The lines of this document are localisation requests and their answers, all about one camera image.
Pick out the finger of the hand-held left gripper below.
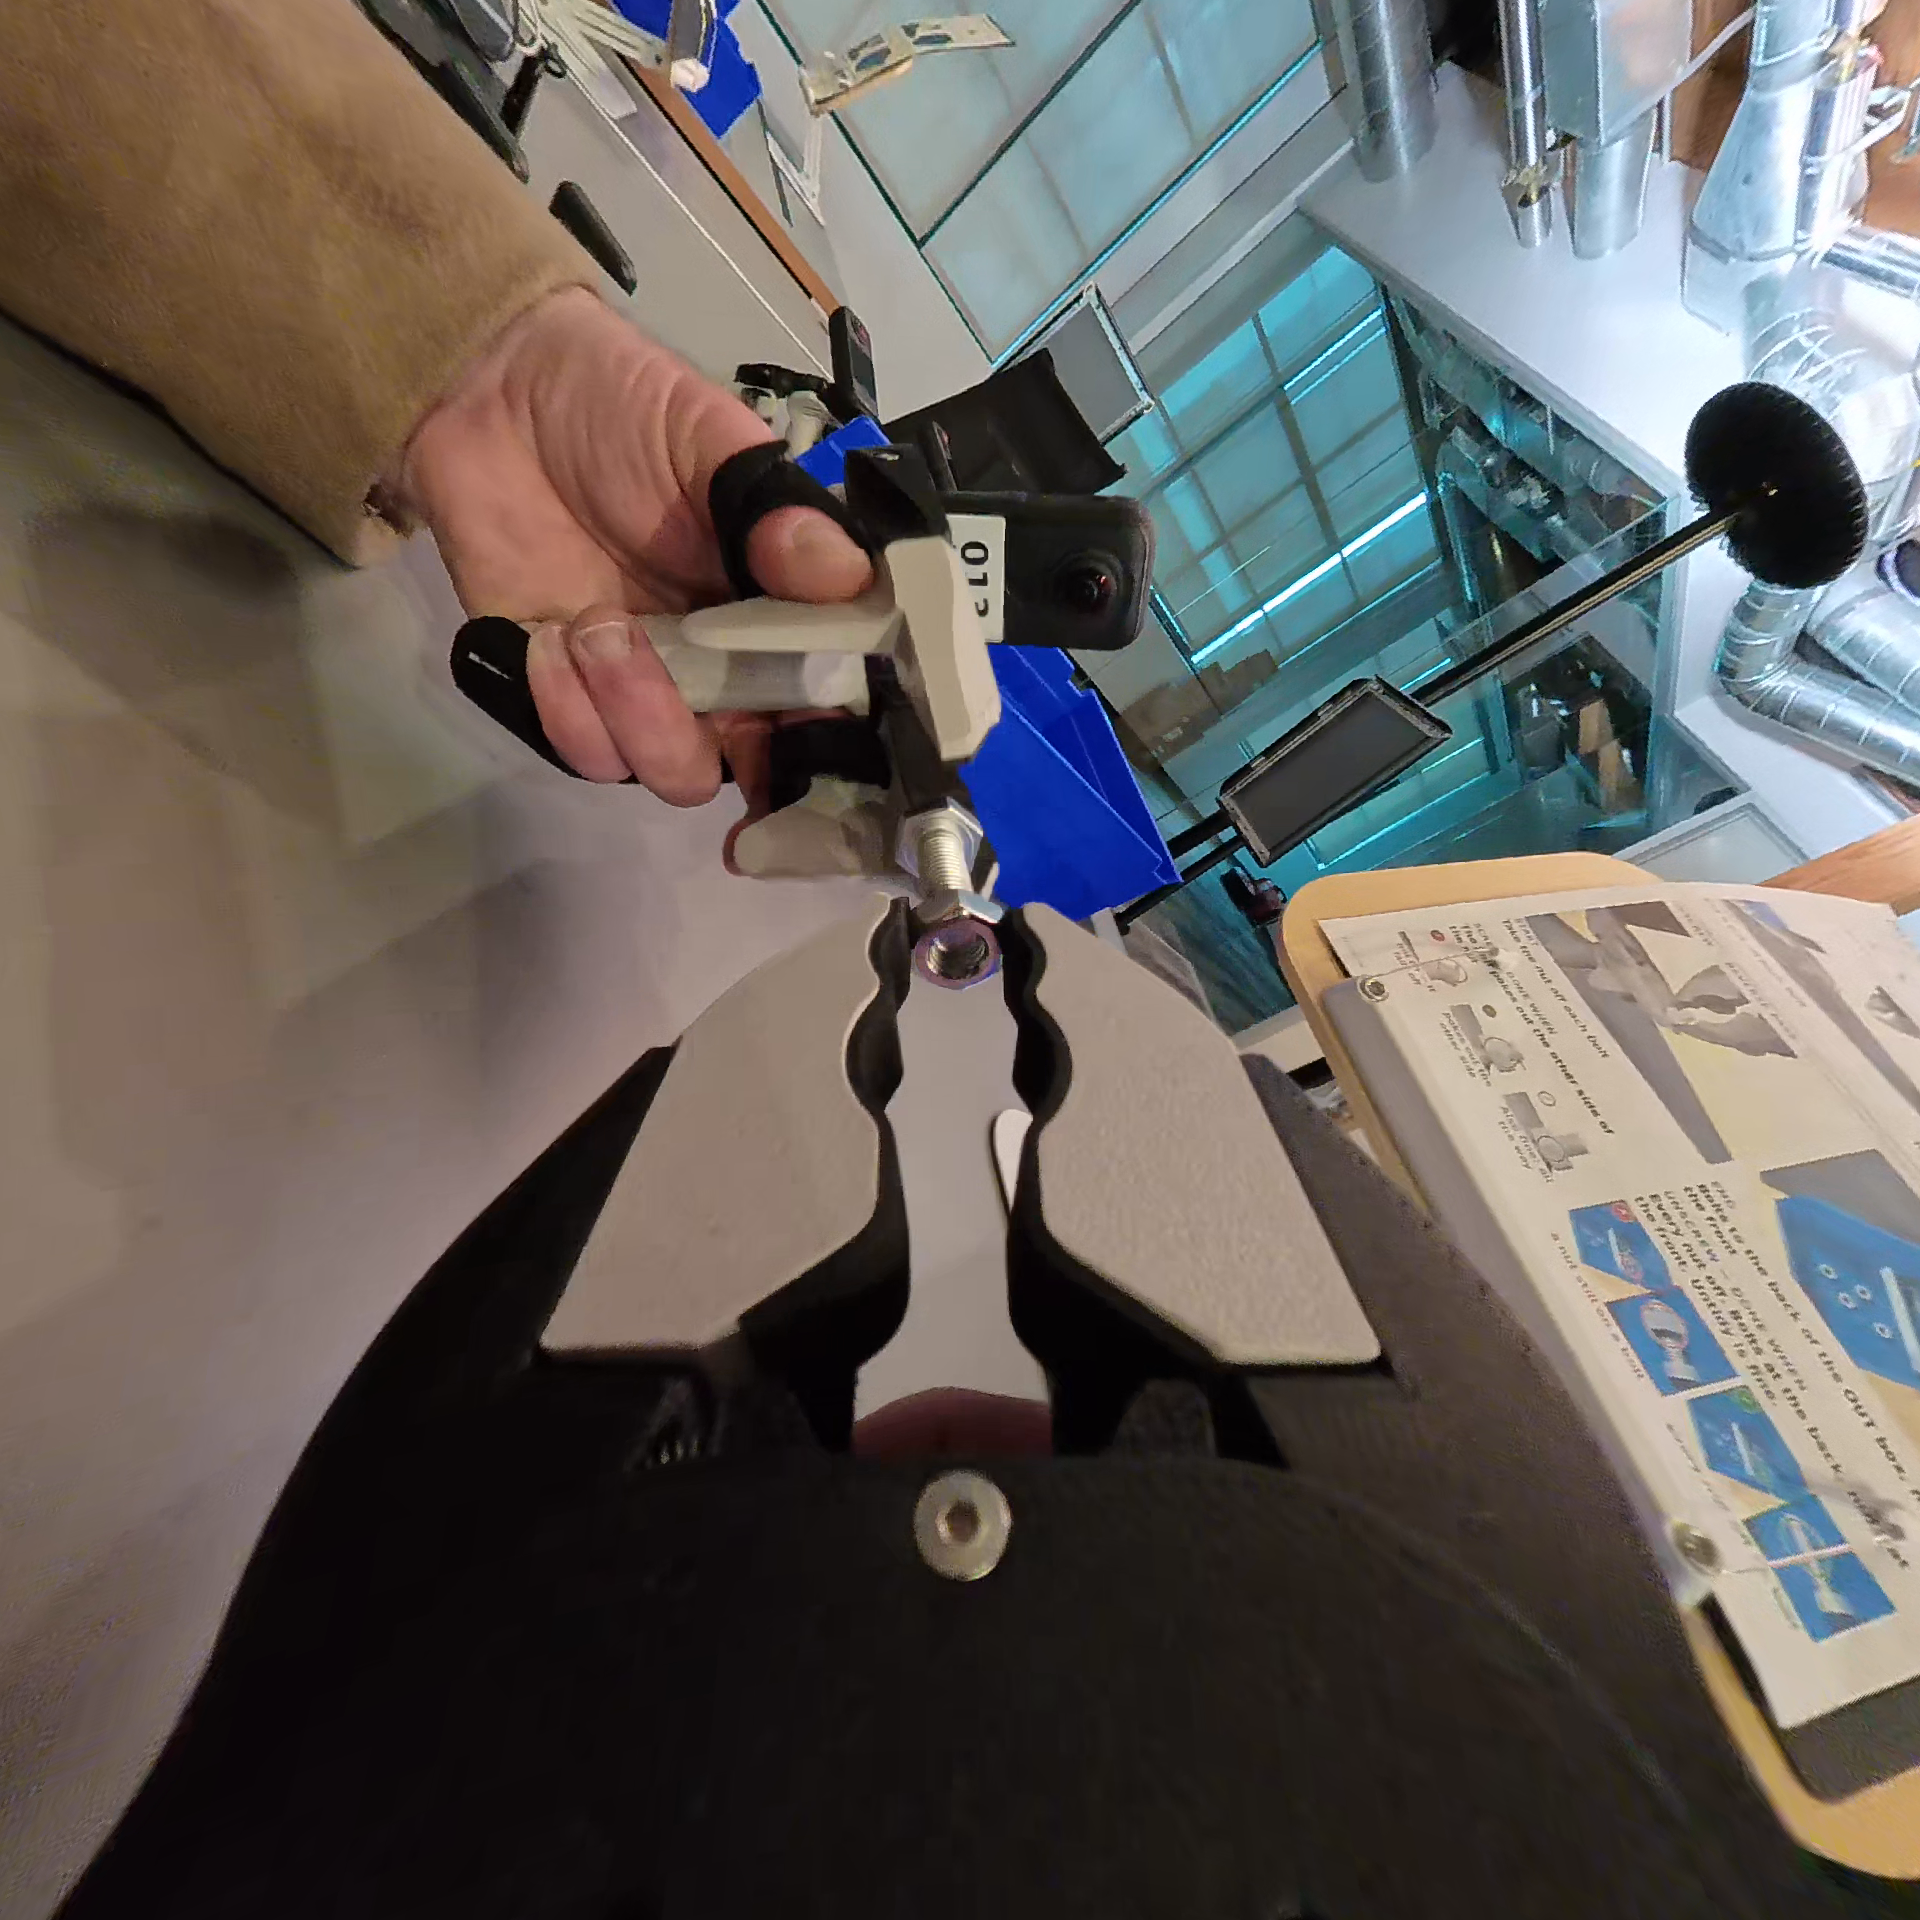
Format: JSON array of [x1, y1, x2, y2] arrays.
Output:
[[724, 791, 904, 883], [878, 522, 1007, 769]]

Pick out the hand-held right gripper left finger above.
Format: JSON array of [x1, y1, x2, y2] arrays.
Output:
[[539, 901, 912, 1455]]

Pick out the long blue plastic bin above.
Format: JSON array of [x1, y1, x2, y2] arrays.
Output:
[[795, 417, 1182, 922]]

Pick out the black box device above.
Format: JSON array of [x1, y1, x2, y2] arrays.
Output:
[[356, 0, 539, 186]]

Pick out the steel hex nut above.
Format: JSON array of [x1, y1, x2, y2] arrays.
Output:
[[910, 886, 1003, 987]]

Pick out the person's left forearm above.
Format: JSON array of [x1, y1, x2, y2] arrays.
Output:
[[0, 0, 602, 572]]

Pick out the small black oblong object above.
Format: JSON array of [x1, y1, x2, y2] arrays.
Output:
[[547, 181, 642, 297]]

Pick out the person's left hand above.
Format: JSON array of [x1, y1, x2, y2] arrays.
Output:
[[403, 286, 882, 811]]

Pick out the silver framed panel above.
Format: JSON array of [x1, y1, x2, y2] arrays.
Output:
[[1036, 286, 1156, 444]]

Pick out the acrylic sign stand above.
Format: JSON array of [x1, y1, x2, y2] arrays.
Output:
[[803, 11, 1018, 116]]

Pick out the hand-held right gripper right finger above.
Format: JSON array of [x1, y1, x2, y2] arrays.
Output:
[[1000, 902, 1382, 1455]]

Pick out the glass window wall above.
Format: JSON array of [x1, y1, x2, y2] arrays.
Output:
[[756, 0, 1696, 1038]]

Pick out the black round-top floor stand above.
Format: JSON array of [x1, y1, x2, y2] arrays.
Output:
[[1118, 382, 1872, 929]]

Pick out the steel hex bolt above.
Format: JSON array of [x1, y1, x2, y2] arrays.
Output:
[[895, 803, 988, 906]]

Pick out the grey desk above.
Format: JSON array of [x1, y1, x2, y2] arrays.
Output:
[[0, 315, 1052, 1920]]

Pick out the grey table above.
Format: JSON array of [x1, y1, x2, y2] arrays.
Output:
[[510, 60, 845, 395]]

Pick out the small blue plastic bin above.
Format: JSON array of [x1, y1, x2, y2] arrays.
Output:
[[631, 0, 760, 140]]

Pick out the rectangular sheet-metal duct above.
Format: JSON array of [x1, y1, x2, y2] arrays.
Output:
[[1499, 0, 1893, 265]]

